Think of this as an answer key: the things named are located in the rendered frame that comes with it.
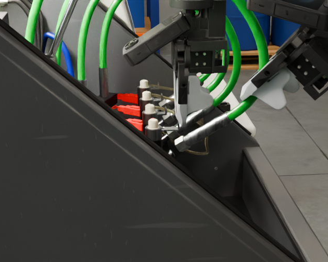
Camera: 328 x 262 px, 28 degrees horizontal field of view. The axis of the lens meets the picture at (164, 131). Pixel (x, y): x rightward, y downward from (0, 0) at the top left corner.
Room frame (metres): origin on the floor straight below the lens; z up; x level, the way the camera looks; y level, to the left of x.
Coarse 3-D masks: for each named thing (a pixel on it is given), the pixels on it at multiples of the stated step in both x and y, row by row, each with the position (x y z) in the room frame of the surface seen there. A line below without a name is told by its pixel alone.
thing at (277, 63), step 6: (288, 48) 0.82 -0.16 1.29; (294, 48) 0.82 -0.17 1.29; (282, 54) 0.81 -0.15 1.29; (288, 54) 0.81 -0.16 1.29; (276, 60) 0.81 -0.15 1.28; (282, 60) 0.81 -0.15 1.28; (270, 66) 0.82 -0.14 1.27; (276, 66) 0.81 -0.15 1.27; (282, 66) 0.81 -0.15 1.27; (264, 72) 0.82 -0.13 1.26; (270, 72) 0.82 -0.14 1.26; (252, 78) 0.85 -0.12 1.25; (258, 78) 0.84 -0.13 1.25; (264, 78) 0.84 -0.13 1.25; (258, 84) 0.84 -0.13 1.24
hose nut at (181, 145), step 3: (180, 138) 0.92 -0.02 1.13; (177, 141) 0.92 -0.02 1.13; (180, 141) 0.91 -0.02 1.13; (183, 141) 0.91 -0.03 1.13; (177, 144) 0.91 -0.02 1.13; (180, 144) 0.91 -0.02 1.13; (183, 144) 0.91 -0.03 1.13; (177, 147) 0.91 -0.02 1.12; (180, 147) 0.91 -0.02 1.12; (183, 147) 0.91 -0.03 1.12; (186, 147) 0.91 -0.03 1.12; (189, 147) 0.92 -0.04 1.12; (180, 150) 0.91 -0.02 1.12; (183, 150) 0.92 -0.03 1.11
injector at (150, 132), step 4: (148, 128) 1.01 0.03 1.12; (160, 128) 1.01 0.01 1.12; (148, 132) 1.01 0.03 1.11; (152, 132) 1.00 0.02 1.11; (156, 132) 1.00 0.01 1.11; (160, 132) 1.01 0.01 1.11; (148, 136) 1.01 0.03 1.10; (152, 136) 1.00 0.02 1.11; (156, 136) 1.00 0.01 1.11; (160, 136) 1.01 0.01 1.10; (152, 140) 1.00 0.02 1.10; (156, 140) 1.00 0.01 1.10; (160, 140) 1.01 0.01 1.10; (160, 144) 1.01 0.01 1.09; (168, 152) 1.02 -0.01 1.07; (172, 152) 1.02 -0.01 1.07; (172, 156) 1.01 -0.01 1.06
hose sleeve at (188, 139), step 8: (224, 112) 0.90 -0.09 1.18; (216, 120) 0.90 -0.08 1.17; (224, 120) 0.89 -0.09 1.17; (200, 128) 0.91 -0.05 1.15; (208, 128) 0.90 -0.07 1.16; (216, 128) 0.90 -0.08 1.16; (184, 136) 0.92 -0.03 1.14; (192, 136) 0.91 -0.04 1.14; (200, 136) 0.90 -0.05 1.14; (192, 144) 0.91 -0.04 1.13
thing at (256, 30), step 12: (36, 0) 0.98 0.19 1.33; (240, 0) 0.89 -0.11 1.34; (36, 12) 0.99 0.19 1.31; (252, 12) 0.89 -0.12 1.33; (252, 24) 0.88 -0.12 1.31; (264, 36) 0.89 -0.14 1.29; (264, 48) 0.88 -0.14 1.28; (264, 60) 0.88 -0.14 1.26; (252, 96) 0.88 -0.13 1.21; (240, 108) 0.89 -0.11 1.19
